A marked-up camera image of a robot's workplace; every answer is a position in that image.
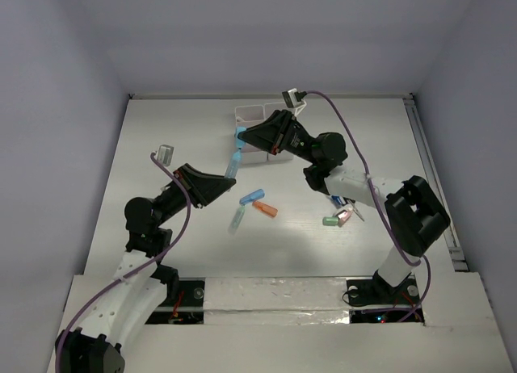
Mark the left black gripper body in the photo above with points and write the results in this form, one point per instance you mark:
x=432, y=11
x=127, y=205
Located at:
x=188, y=186

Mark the white organizer tray left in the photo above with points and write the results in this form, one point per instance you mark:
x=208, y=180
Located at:
x=252, y=115

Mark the white organizer tray right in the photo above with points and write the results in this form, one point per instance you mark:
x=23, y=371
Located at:
x=269, y=109

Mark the orange highlighter marker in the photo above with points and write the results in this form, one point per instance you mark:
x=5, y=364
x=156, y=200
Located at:
x=265, y=208

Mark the pink white correction tape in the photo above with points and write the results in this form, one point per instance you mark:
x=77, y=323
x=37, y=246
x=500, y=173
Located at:
x=343, y=214

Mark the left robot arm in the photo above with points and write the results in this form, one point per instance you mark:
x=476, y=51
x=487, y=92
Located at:
x=99, y=335

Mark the light blue marker cap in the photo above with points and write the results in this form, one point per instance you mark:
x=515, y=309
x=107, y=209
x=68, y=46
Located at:
x=239, y=142

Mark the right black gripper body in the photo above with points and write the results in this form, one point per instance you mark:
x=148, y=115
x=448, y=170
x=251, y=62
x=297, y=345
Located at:
x=296, y=140

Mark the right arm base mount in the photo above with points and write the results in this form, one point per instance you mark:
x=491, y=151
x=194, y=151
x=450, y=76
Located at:
x=368, y=306

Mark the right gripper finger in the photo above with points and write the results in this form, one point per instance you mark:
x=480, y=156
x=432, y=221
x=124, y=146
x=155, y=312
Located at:
x=277, y=122
x=268, y=142

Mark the blue highlighter marker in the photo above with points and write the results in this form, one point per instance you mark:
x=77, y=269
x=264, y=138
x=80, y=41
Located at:
x=251, y=197

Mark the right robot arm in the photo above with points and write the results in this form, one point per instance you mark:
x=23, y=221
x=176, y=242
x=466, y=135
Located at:
x=414, y=215

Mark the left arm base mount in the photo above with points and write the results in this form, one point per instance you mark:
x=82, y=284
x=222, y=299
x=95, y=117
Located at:
x=187, y=308

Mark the clear glue bottle blue cap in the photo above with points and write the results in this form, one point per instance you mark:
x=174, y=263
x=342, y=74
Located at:
x=338, y=201

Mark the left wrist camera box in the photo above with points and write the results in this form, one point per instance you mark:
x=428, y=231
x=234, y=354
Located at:
x=164, y=155

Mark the white organizer tray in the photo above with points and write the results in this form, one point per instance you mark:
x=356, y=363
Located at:
x=252, y=115
x=269, y=109

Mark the green eraser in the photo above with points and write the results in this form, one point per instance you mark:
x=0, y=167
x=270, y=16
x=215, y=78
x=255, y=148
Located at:
x=330, y=220

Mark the light blue marker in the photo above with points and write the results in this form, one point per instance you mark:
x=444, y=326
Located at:
x=234, y=164

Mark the green clear highlighter marker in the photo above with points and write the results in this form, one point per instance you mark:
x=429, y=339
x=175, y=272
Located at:
x=237, y=219

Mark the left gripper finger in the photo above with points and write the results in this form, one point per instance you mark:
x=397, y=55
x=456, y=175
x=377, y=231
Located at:
x=187, y=171
x=206, y=190

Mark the black handled scissors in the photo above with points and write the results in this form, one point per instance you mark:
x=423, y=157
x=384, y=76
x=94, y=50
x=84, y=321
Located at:
x=356, y=210

